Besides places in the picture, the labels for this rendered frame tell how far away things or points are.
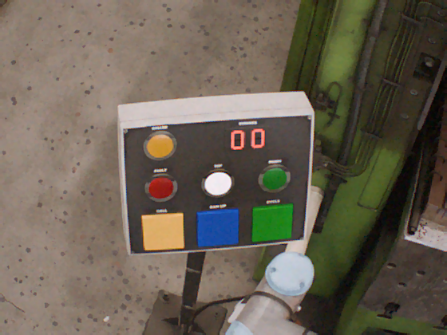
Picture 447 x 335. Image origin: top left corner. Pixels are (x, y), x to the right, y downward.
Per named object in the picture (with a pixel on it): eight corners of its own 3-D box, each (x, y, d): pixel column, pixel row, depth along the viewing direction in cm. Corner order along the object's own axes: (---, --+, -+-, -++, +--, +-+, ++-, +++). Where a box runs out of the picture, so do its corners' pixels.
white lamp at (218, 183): (227, 200, 183) (229, 189, 179) (201, 192, 183) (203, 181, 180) (232, 185, 185) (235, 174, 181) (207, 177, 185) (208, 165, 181)
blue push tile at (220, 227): (238, 243, 189) (239, 210, 185) (197, 247, 188) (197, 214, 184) (236, 238, 191) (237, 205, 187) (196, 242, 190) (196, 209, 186)
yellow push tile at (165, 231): (184, 248, 188) (183, 215, 184) (144, 251, 187) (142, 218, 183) (182, 242, 189) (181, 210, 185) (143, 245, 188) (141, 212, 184)
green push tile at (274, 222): (291, 238, 191) (293, 205, 187) (251, 242, 190) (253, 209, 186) (289, 232, 192) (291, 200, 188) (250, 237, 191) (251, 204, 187)
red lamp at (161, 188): (170, 205, 182) (171, 194, 178) (145, 196, 182) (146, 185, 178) (176, 190, 183) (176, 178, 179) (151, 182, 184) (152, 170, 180)
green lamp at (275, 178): (282, 195, 185) (286, 184, 181) (258, 187, 185) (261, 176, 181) (287, 180, 186) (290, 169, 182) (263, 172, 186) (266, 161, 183)
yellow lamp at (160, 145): (169, 163, 177) (170, 151, 173) (144, 155, 178) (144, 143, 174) (175, 148, 179) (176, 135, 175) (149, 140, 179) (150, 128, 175)
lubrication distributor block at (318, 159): (319, 183, 225) (330, 153, 213) (294, 175, 225) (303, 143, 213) (323, 170, 227) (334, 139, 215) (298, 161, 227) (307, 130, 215)
